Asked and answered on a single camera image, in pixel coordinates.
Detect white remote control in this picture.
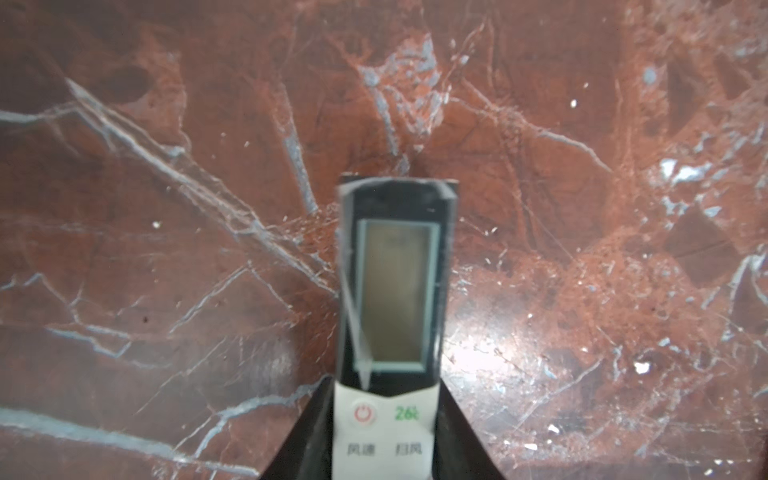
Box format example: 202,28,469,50
331,175,459,479

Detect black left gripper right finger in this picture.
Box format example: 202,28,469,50
432,381,505,480

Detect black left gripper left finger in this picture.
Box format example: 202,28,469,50
260,377,334,480

